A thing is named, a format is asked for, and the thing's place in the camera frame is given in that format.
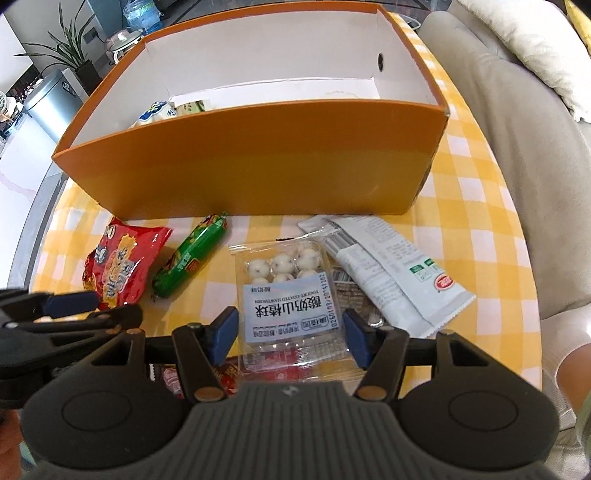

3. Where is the small red wrapped snack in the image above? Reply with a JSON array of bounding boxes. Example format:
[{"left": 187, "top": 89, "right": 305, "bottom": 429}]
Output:
[{"left": 148, "top": 362, "right": 241, "bottom": 400}]

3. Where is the person's leg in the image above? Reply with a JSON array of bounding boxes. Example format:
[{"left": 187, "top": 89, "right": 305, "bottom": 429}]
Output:
[{"left": 540, "top": 318, "right": 591, "bottom": 462}]

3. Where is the clear tray of white balls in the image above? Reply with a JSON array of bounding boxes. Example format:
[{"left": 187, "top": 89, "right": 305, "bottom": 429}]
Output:
[{"left": 230, "top": 234, "right": 356, "bottom": 370}]

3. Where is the green sausage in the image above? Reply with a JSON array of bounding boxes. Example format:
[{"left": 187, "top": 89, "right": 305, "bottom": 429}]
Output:
[{"left": 151, "top": 211, "right": 229, "bottom": 300}]

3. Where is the yellow white checked tablecloth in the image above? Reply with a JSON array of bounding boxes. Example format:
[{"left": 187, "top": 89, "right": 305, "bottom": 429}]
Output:
[{"left": 34, "top": 9, "right": 543, "bottom": 388}]

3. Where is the white kitchen appliance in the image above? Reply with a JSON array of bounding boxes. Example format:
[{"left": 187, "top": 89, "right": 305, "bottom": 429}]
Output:
[{"left": 105, "top": 28, "right": 144, "bottom": 63}]

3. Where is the long white snack packet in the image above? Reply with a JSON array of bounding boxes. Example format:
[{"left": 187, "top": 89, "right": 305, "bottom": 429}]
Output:
[{"left": 298, "top": 215, "right": 476, "bottom": 340}]

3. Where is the silver trash bin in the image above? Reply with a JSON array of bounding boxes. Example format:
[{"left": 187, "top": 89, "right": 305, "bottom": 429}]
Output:
[{"left": 22, "top": 69, "right": 88, "bottom": 144}]

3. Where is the beige sofa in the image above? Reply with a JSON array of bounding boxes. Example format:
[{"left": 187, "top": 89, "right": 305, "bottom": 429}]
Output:
[{"left": 418, "top": 0, "right": 591, "bottom": 324}]

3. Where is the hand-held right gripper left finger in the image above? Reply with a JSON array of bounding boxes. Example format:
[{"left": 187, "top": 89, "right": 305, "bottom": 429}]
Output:
[{"left": 99, "top": 305, "right": 240, "bottom": 402}]

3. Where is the cream cushion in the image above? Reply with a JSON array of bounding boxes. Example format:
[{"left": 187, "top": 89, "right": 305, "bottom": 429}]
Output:
[{"left": 455, "top": 0, "right": 591, "bottom": 123}]

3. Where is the white blue snack packet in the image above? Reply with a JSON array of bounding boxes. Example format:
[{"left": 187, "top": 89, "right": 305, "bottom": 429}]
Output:
[{"left": 130, "top": 100, "right": 178, "bottom": 129}]

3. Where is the orange cardboard box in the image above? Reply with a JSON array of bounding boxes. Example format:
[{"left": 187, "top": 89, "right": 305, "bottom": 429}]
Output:
[{"left": 52, "top": 2, "right": 450, "bottom": 217}]

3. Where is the blue water bottle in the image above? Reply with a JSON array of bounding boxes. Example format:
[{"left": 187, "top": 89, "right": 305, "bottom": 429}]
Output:
[{"left": 122, "top": 0, "right": 162, "bottom": 35}]

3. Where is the yellow cushion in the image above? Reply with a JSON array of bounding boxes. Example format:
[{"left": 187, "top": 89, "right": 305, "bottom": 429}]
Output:
[{"left": 566, "top": 0, "right": 591, "bottom": 34}]

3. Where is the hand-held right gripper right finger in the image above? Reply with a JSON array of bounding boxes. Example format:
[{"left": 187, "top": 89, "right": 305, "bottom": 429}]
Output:
[{"left": 342, "top": 308, "right": 490, "bottom": 401}]

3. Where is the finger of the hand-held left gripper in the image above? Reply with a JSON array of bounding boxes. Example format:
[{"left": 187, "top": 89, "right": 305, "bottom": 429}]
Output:
[
  {"left": 0, "top": 305, "right": 144, "bottom": 365},
  {"left": 0, "top": 288, "right": 101, "bottom": 325}
]

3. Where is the red snack packet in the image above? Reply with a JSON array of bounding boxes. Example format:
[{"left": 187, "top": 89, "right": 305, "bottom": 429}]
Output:
[{"left": 82, "top": 217, "right": 174, "bottom": 309}]

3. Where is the green potted plant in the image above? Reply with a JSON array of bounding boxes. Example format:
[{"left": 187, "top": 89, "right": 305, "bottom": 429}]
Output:
[{"left": 16, "top": 0, "right": 90, "bottom": 75}]

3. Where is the dark plant pot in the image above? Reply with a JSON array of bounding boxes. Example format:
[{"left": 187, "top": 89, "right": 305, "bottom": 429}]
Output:
[{"left": 74, "top": 60, "right": 103, "bottom": 95}]

